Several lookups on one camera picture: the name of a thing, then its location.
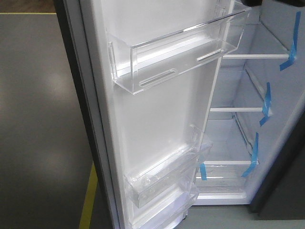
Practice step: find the yellow floor tape line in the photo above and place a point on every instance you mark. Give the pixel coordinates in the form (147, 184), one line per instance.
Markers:
(87, 209)

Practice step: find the clear lower door bin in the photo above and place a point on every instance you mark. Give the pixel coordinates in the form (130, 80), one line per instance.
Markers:
(166, 210)

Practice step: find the clear crisper drawer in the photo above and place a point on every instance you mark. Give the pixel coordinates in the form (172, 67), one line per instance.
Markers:
(223, 178)

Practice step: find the blue tape strip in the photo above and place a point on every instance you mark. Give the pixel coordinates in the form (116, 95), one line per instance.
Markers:
(293, 49)
(203, 171)
(254, 157)
(266, 109)

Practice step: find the white fridge interior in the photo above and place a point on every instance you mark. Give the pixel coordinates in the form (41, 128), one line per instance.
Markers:
(238, 98)

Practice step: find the white fridge door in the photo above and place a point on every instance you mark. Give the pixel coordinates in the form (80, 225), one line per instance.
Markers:
(129, 132)

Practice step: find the blue tape strip lower right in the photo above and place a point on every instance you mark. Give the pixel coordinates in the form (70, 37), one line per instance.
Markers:
(254, 157)

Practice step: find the clear middle door bin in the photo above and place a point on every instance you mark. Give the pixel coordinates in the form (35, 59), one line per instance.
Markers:
(144, 186)

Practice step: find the clear door bin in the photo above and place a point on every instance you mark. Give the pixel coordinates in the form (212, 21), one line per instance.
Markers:
(166, 210)
(152, 41)
(144, 186)

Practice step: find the blue tape strip upper right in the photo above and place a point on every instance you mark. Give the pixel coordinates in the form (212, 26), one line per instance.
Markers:
(293, 49)

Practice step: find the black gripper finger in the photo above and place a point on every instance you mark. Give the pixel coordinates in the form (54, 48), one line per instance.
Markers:
(252, 3)

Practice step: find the blue tape strip lower left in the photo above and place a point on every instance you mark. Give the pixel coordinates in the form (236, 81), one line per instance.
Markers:
(203, 171)

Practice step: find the blue tape strip middle right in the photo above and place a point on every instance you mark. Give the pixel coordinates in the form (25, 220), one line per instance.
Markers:
(266, 109)

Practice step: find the clear upper door bin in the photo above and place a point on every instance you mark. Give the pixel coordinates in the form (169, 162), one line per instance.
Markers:
(152, 41)

